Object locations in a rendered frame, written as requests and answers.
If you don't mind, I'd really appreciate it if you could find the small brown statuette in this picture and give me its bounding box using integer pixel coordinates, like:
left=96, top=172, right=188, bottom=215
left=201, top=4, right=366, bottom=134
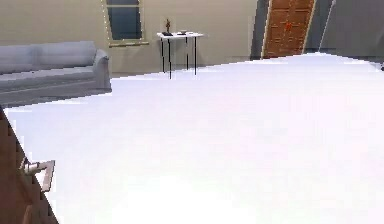
left=161, top=18, right=174, bottom=37

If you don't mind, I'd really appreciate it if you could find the grey sofa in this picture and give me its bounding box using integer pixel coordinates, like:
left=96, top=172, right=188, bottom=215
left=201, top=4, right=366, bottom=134
left=0, top=40, right=112, bottom=108

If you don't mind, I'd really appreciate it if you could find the brown panelled room door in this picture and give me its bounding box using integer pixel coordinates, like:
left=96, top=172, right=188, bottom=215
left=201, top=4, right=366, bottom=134
left=261, top=0, right=317, bottom=60

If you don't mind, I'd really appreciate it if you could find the white table with black legs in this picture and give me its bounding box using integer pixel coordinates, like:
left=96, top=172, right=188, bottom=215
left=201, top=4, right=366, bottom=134
left=156, top=31, right=205, bottom=80

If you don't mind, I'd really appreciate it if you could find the window with pale frame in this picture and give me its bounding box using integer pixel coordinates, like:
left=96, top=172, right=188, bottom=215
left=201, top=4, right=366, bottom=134
left=101, top=0, right=150, bottom=48

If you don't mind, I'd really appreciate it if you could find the pale metal door handle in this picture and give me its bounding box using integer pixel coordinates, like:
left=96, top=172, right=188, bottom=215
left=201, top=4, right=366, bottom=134
left=19, top=156, right=56, bottom=193

